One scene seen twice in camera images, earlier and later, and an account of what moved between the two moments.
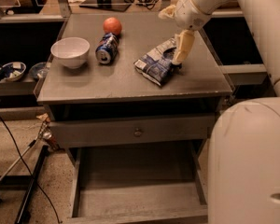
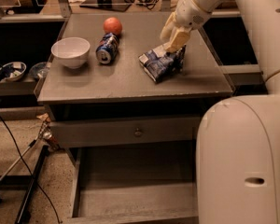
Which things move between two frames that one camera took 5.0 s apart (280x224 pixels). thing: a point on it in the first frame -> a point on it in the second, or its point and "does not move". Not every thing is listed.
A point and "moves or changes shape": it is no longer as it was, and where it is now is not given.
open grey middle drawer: (138, 183) does not move
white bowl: (71, 51) does not move
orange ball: (112, 24) does not move
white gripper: (191, 12) -> (189, 12)
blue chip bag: (157, 63) moves or changes shape
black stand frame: (22, 183) does not move
